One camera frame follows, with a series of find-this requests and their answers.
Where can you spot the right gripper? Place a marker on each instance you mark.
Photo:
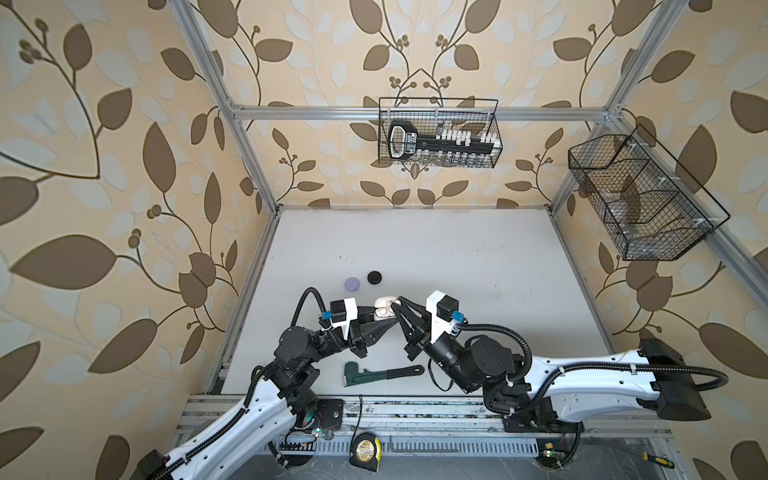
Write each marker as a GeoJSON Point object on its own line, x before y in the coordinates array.
{"type": "Point", "coordinates": [420, 336]}

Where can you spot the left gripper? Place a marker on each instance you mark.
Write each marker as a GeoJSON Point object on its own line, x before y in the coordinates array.
{"type": "Point", "coordinates": [359, 337]}

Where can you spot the white earbud case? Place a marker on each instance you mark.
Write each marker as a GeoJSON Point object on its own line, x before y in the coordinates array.
{"type": "Point", "coordinates": [383, 307]}

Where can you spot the purple earbud case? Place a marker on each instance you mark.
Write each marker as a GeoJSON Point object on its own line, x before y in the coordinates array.
{"type": "Point", "coordinates": [352, 284]}

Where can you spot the black round earbud case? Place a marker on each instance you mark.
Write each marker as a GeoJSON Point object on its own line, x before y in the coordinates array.
{"type": "Point", "coordinates": [374, 277]}

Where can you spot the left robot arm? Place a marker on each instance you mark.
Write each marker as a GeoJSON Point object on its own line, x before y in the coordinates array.
{"type": "Point", "coordinates": [280, 392]}

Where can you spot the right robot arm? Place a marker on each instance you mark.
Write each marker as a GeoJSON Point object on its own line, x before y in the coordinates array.
{"type": "Point", "coordinates": [549, 394]}

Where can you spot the green pipe wrench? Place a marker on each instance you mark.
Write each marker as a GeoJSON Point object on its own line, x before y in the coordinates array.
{"type": "Point", "coordinates": [353, 375]}

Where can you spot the yellow black tape measure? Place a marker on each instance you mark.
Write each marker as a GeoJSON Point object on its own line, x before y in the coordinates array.
{"type": "Point", "coordinates": [366, 452]}

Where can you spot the yellow black screwdriver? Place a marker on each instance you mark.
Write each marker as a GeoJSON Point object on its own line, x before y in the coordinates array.
{"type": "Point", "coordinates": [661, 461]}

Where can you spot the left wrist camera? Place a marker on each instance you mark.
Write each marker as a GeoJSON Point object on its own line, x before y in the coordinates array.
{"type": "Point", "coordinates": [341, 315]}

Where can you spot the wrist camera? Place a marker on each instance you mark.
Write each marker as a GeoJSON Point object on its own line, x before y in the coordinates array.
{"type": "Point", "coordinates": [445, 317]}
{"type": "Point", "coordinates": [341, 315]}

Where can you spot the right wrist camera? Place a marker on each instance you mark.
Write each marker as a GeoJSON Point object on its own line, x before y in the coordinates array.
{"type": "Point", "coordinates": [445, 317]}

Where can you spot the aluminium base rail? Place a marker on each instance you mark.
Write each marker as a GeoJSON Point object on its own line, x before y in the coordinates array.
{"type": "Point", "coordinates": [411, 426]}

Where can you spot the back wire basket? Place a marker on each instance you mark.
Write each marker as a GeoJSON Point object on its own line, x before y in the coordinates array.
{"type": "Point", "coordinates": [478, 115]}

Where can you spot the side wire basket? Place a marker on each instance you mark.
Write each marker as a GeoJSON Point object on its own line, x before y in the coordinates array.
{"type": "Point", "coordinates": [653, 207]}

